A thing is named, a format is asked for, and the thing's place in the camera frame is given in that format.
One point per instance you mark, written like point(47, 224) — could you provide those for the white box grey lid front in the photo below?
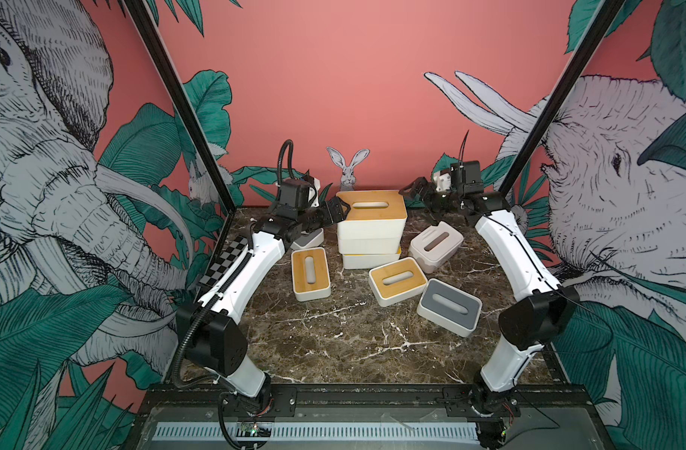
point(450, 308)

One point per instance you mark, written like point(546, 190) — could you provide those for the pink white drip tissue box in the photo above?
point(435, 246)

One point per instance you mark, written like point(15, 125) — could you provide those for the white box bamboo lid corner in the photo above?
point(373, 214)

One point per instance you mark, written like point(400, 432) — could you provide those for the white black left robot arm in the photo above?
point(212, 347)

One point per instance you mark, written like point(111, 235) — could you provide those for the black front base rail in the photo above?
point(292, 400)

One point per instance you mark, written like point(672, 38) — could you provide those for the white ribbed cable duct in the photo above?
point(453, 433)

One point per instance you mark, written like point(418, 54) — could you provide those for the black white checkerboard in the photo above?
point(222, 262)

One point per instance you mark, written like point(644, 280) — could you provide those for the small white box bamboo lid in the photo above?
point(397, 281)

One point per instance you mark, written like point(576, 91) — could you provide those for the black frame post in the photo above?
point(143, 20)
point(603, 17)

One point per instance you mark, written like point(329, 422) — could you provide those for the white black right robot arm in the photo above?
point(542, 307)

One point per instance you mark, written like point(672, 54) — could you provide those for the large white box bamboo lid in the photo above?
point(368, 245)

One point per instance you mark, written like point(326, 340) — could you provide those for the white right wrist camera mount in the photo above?
point(442, 180)

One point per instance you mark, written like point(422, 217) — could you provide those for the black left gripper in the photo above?
point(340, 215)

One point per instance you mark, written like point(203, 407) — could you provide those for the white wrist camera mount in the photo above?
point(314, 190)
point(442, 180)

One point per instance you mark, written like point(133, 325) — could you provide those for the white box grey lid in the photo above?
point(308, 241)
point(450, 308)

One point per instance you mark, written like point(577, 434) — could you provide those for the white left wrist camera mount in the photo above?
point(314, 190)

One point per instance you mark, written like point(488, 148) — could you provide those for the white box yellow wood lid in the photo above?
point(369, 261)

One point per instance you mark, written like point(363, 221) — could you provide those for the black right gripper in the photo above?
point(422, 185)

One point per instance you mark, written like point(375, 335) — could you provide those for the black left frame post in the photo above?
point(143, 20)

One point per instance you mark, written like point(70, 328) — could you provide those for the narrow white box bamboo lid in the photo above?
point(310, 274)

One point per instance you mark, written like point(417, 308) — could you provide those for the black right frame post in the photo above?
point(603, 17)

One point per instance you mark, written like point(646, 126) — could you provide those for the white box grey lid back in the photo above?
point(308, 241)

